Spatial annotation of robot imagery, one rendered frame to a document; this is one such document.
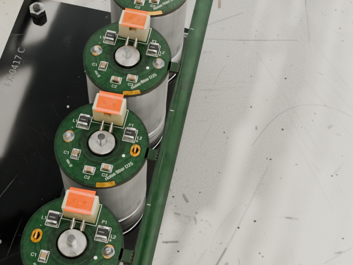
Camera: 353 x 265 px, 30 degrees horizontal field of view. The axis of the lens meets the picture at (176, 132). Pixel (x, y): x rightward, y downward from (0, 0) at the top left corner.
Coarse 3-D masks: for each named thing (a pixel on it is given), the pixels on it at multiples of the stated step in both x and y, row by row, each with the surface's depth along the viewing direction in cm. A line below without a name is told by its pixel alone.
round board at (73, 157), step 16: (80, 112) 18; (128, 112) 18; (64, 128) 17; (80, 128) 18; (96, 128) 18; (112, 128) 18; (128, 128) 17; (144, 128) 18; (64, 144) 17; (80, 144) 17; (128, 144) 17; (144, 144) 17; (64, 160) 17; (80, 160) 17; (96, 160) 17; (112, 160) 17; (128, 160) 17; (144, 160) 17; (80, 176) 17; (96, 176) 17; (112, 176) 17; (128, 176) 17
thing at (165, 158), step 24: (192, 24) 19; (192, 48) 19; (192, 72) 19; (168, 120) 18; (168, 144) 17; (168, 168) 17; (168, 192) 17; (144, 216) 16; (144, 240) 16; (144, 264) 16
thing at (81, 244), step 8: (64, 232) 16; (72, 232) 16; (80, 232) 16; (64, 240) 16; (80, 240) 16; (88, 240) 16; (64, 248) 16; (72, 248) 16; (80, 248) 16; (64, 256) 16; (72, 256) 16; (80, 256) 16; (120, 264) 17
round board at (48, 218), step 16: (48, 208) 16; (32, 224) 16; (48, 224) 16; (64, 224) 16; (80, 224) 16; (96, 224) 16; (112, 224) 16; (48, 240) 16; (96, 240) 16; (112, 240) 16; (32, 256) 16; (48, 256) 16; (96, 256) 16; (112, 256) 16
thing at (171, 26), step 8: (112, 0) 20; (112, 8) 20; (120, 8) 20; (184, 8) 20; (112, 16) 21; (120, 16) 20; (168, 16) 20; (176, 16) 20; (184, 16) 21; (152, 24) 20; (160, 24) 20; (168, 24) 20; (176, 24) 20; (184, 24) 21; (160, 32) 20; (168, 32) 20; (176, 32) 21; (168, 40) 21; (176, 40) 21; (176, 48) 22; (176, 56) 22; (168, 80) 23
